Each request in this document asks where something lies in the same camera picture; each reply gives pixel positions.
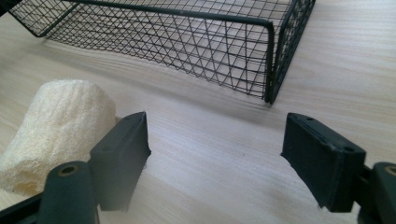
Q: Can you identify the cream loofah sponge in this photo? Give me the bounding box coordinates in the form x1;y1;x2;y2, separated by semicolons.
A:
0;78;118;196

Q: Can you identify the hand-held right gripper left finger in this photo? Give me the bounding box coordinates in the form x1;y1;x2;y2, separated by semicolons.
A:
89;111;152;212

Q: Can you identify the black wire mesh basket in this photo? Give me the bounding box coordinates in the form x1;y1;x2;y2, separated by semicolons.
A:
7;0;317;105

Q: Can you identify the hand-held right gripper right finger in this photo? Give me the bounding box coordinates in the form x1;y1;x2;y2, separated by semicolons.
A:
280;112;367;213

